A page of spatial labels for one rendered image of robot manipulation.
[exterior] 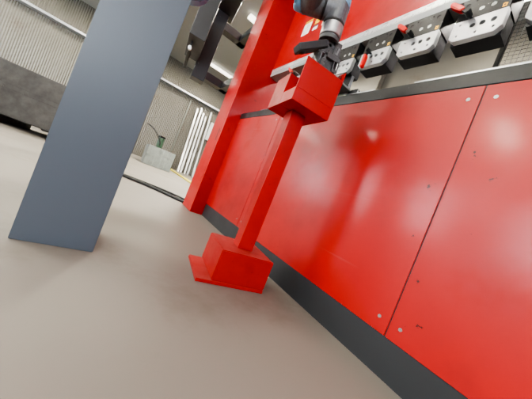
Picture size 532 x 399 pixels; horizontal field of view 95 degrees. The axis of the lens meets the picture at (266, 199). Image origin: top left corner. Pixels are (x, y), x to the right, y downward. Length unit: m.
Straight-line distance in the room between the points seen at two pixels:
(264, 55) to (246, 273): 1.80
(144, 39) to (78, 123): 0.28
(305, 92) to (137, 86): 0.51
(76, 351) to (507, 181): 0.91
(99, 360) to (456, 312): 0.72
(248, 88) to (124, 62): 1.42
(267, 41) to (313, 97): 1.45
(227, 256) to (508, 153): 0.79
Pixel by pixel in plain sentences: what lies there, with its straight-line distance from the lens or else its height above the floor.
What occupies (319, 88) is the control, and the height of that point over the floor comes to 0.74.
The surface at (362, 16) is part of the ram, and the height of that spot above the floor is 1.43.
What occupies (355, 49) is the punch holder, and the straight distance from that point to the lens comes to 1.57.
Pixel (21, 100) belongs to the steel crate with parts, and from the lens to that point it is 3.86.
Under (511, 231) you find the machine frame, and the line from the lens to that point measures 0.75.
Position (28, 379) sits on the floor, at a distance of 0.49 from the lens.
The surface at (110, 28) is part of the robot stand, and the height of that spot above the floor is 0.58.
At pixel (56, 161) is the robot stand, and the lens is 0.81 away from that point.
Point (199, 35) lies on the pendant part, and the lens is 2.24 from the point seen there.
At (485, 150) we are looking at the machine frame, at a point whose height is 0.64.
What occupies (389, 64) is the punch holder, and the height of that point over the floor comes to 1.11.
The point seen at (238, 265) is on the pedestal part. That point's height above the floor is 0.08.
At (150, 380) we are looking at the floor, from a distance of 0.50.
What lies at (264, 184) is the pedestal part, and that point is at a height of 0.37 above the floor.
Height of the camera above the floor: 0.33
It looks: 1 degrees down
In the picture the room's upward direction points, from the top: 22 degrees clockwise
